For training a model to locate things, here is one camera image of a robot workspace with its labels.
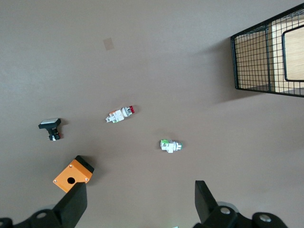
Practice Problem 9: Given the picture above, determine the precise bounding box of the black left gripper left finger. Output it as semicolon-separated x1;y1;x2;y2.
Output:
0;182;88;228

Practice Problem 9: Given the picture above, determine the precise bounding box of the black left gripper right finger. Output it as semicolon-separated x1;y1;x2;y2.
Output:
193;180;288;228

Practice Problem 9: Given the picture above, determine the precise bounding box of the red push button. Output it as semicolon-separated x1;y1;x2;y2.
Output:
105;105;136;124

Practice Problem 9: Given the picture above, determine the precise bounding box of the orange button box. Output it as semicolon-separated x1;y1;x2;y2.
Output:
52;155;95;193

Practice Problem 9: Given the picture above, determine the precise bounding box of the green push button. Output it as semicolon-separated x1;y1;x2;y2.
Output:
160;139;184;154

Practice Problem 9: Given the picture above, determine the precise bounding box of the black square push button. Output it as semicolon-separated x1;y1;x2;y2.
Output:
38;117;63;142

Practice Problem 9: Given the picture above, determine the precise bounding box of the brown tape patch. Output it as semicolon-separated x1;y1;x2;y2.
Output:
102;37;115;52

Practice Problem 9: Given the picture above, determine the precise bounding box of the black wire shelf wooden top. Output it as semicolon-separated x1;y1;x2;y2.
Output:
230;2;304;98

